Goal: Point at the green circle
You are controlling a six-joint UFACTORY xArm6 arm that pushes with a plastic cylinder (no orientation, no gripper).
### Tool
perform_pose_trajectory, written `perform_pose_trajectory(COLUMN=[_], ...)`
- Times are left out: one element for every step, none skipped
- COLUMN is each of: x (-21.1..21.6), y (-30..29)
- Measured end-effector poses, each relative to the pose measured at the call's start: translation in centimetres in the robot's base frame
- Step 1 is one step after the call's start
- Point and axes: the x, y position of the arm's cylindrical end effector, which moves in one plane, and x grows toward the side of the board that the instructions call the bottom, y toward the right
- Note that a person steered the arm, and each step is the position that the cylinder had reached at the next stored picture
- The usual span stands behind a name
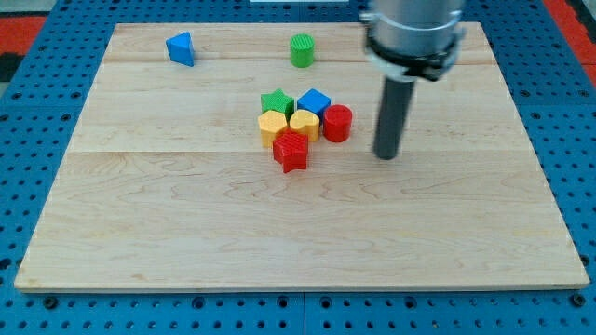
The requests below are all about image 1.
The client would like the red star block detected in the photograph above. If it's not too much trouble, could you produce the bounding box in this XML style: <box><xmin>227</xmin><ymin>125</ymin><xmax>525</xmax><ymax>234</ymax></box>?
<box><xmin>273</xmin><ymin>131</ymin><xmax>309</xmax><ymax>173</ymax></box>

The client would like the red cylinder block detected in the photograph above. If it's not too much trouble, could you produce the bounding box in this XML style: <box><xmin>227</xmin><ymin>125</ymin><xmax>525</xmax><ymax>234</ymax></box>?
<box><xmin>323</xmin><ymin>104</ymin><xmax>353</xmax><ymax>142</ymax></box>

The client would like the yellow heart block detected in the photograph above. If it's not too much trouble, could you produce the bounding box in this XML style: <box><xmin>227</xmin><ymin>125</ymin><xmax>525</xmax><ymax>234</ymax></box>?
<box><xmin>290</xmin><ymin>109</ymin><xmax>320</xmax><ymax>142</ymax></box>

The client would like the blue triangle block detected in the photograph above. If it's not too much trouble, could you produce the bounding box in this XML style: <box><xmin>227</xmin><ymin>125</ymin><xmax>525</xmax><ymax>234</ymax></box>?
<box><xmin>166</xmin><ymin>32</ymin><xmax>195</xmax><ymax>67</ymax></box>

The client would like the blue cube block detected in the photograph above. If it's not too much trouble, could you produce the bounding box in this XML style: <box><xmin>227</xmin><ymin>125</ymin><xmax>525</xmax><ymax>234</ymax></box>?
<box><xmin>297</xmin><ymin>88</ymin><xmax>332</xmax><ymax>118</ymax></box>

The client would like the grey cylindrical pointer rod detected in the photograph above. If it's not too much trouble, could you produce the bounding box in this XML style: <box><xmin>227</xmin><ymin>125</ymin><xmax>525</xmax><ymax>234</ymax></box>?
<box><xmin>372</xmin><ymin>77</ymin><xmax>414</xmax><ymax>160</ymax></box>

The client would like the green cylinder block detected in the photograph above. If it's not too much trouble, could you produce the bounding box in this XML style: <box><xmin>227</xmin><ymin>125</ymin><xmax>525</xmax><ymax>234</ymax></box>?
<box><xmin>290</xmin><ymin>33</ymin><xmax>316</xmax><ymax>68</ymax></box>

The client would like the green star block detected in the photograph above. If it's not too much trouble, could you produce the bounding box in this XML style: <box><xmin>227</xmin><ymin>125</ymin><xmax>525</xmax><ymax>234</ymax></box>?
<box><xmin>261</xmin><ymin>88</ymin><xmax>294</xmax><ymax>120</ymax></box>

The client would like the yellow hexagon block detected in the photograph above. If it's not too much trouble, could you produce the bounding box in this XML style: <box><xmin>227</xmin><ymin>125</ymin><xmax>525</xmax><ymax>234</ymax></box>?
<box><xmin>257</xmin><ymin>110</ymin><xmax>288</xmax><ymax>148</ymax></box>

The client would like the wooden board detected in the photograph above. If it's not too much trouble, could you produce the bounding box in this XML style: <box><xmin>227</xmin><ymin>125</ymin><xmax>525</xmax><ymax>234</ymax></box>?
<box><xmin>15</xmin><ymin>22</ymin><xmax>589</xmax><ymax>293</ymax></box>

